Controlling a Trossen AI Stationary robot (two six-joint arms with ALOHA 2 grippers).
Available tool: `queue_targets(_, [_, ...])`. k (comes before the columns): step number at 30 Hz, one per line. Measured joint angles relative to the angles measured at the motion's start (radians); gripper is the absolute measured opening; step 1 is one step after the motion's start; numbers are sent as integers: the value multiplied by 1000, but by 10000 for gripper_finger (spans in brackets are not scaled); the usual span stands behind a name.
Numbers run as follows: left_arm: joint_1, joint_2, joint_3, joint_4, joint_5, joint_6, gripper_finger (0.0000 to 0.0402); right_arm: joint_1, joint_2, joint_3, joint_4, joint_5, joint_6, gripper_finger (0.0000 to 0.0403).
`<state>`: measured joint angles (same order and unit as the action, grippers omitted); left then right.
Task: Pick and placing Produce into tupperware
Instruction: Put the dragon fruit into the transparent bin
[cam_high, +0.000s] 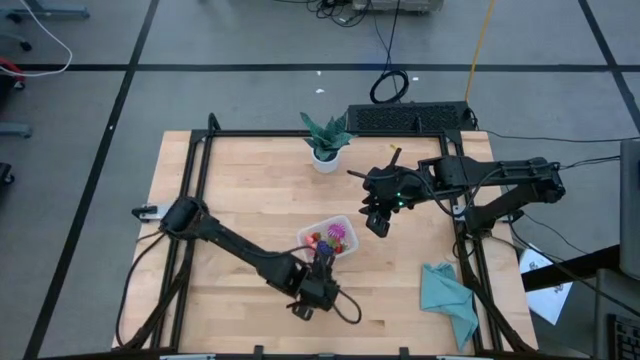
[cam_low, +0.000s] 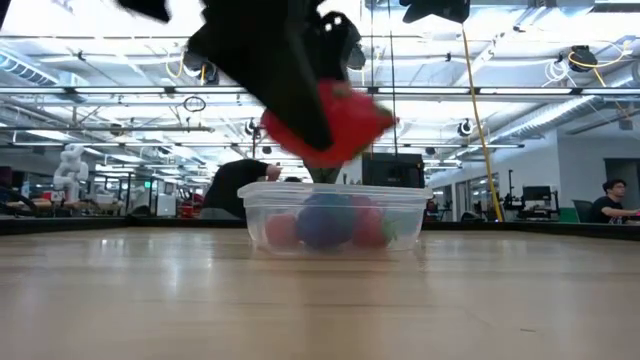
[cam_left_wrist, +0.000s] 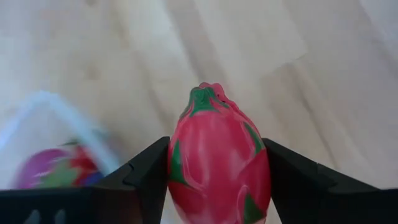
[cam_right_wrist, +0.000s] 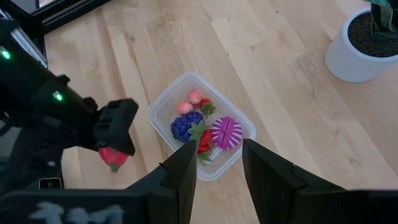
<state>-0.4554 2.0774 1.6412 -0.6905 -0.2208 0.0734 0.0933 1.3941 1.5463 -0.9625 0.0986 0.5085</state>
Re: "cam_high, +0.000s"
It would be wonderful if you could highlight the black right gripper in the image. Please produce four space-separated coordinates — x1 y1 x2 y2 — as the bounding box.
357 164 426 217

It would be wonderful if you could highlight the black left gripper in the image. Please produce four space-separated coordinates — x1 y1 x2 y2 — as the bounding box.
287 248 342 314

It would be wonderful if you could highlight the clear plastic tupperware container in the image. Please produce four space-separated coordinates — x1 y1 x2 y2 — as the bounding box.
297 214 361 261

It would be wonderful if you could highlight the green plant in white pot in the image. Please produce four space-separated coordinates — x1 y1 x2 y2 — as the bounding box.
298 110 357 175

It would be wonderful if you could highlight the black keyboard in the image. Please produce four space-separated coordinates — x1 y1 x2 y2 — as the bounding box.
346 100 474 135
607 313 640 360

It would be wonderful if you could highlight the teal cloth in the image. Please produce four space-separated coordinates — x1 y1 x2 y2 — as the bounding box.
419 262 480 354

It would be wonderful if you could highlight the white paper sheet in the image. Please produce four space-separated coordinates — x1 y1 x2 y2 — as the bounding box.
518 243 574 326

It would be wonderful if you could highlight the grey equipment box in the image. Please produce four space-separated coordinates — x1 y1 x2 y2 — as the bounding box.
351 0 445 15

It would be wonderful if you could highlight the black desk edge bar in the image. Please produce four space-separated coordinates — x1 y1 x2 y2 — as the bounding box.
522 244 621 292

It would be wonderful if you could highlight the grey metal foot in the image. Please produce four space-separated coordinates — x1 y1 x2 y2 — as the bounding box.
0 123 35 140

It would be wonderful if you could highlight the grey metal stand leg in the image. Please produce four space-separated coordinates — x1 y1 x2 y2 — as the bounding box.
0 0 91 22

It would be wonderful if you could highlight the red cart part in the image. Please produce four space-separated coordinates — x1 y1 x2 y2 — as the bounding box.
0 56 27 92

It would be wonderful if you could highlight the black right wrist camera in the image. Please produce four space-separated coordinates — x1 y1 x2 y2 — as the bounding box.
365 212 392 239

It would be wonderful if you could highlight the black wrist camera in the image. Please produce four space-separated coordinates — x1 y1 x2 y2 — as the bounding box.
365 212 392 239
287 299 316 322

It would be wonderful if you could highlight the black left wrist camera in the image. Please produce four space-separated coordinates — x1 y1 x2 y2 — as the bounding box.
287 299 316 322

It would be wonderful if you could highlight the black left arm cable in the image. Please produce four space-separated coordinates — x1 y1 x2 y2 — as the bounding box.
329 288 363 326

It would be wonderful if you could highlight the coiled black cable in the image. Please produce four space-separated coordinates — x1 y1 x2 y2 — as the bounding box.
368 0 411 105

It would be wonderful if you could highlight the black aluminium table frame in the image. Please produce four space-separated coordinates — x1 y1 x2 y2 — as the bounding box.
117 112 539 360

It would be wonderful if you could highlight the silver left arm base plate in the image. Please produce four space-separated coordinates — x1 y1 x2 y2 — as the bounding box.
131 202 174 224

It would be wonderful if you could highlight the thin black floor cable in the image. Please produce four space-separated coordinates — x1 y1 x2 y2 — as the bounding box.
557 155 621 169
482 128 640 144

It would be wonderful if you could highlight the yellow cable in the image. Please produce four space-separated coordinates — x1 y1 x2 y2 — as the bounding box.
463 0 497 104

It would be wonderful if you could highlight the tangle of black cables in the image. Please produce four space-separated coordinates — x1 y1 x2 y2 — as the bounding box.
272 0 374 29

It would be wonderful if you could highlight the white cable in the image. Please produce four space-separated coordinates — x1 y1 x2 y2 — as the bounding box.
0 0 74 79

